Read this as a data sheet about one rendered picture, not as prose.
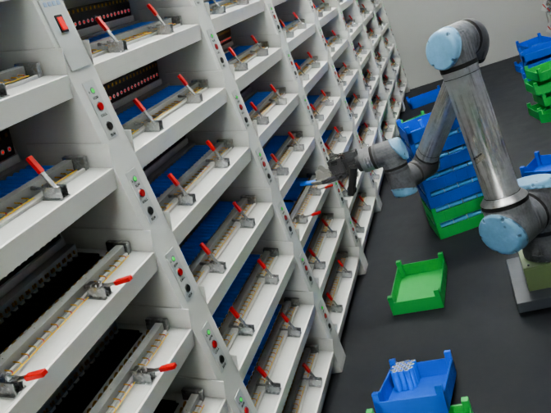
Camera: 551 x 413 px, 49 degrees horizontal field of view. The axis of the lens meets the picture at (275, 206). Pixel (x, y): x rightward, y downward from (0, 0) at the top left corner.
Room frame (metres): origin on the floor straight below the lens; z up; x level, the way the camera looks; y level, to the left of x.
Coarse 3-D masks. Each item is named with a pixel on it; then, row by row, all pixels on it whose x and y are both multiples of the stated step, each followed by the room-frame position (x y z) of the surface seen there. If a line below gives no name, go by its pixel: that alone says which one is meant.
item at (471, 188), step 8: (472, 184) 2.54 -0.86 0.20; (448, 192) 2.55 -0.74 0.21; (456, 192) 2.54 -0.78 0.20; (464, 192) 2.54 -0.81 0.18; (472, 192) 2.54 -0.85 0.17; (424, 200) 2.66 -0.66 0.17; (432, 200) 2.56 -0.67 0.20; (440, 200) 2.55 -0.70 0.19; (448, 200) 2.55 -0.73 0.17; (432, 208) 2.56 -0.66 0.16
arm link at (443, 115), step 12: (480, 24) 1.87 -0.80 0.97; (480, 48) 1.87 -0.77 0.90; (480, 60) 1.92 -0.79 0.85; (444, 84) 2.02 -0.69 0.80; (444, 96) 2.02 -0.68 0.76; (444, 108) 2.03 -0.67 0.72; (432, 120) 2.08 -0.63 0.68; (444, 120) 2.05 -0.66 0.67; (432, 132) 2.09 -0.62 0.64; (444, 132) 2.07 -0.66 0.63; (420, 144) 2.16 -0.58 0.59; (432, 144) 2.10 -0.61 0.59; (420, 156) 2.15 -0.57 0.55; (432, 156) 2.12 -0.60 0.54; (420, 168) 2.14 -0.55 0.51; (432, 168) 2.16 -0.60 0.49
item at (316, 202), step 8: (304, 168) 2.56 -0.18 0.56; (312, 168) 2.54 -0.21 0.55; (328, 168) 2.52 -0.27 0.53; (304, 176) 2.56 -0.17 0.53; (328, 184) 2.48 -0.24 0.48; (328, 192) 2.47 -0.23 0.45; (312, 200) 2.31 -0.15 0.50; (320, 200) 2.31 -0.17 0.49; (312, 208) 2.23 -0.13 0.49; (320, 208) 2.30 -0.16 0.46; (312, 216) 2.17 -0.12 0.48; (296, 224) 2.11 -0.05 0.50; (304, 224) 2.10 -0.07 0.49; (312, 224) 2.16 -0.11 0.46; (296, 232) 1.97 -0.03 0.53; (304, 232) 2.04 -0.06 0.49; (304, 240) 2.03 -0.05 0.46
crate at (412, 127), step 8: (400, 120) 2.74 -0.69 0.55; (408, 120) 2.75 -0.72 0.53; (416, 120) 2.74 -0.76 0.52; (424, 120) 2.74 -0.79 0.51; (456, 120) 2.54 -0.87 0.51; (400, 128) 2.68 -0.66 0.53; (408, 128) 2.56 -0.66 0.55; (416, 128) 2.74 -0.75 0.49; (424, 128) 2.55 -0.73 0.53; (408, 136) 2.56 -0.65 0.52; (416, 136) 2.55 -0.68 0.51
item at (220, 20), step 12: (204, 0) 2.43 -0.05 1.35; (216, 0) 2.42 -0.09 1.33; (228, 0) 2.36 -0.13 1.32; (240, 0) 2.36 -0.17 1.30; (252, 0) 2.51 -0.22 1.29; (216, 12) 2.12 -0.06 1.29; (228, 12) 2.12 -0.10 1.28; (240, 12) 2.25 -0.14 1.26; (252, 12) 2.37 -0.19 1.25; (216, 24) 2.01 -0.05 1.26; (228, 24) 2.12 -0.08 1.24
